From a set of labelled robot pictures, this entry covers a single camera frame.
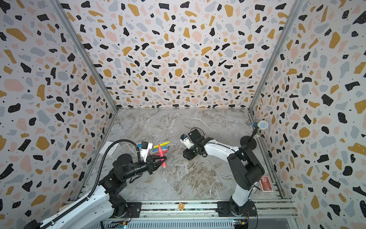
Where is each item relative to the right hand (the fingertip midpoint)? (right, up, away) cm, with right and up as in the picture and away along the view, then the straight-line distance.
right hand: (187, 153), depth 91 cm
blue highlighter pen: (-17, +2, +6) cm, 18 cm away
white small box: (-49, +2, +1) cm, 49 cm away
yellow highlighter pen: (-18, +4, +8) cm, 20 cm away
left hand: (-10, +2, -21) cm, 23 cm away
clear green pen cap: (+13, -6, +1) cm, 15 cm away
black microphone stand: (+43, +6, +8) cm, 45 cm away
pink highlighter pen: (-12, +4, -21) cm, 25 cm away
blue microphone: (+42, +18, -13) cm, 47 cm away
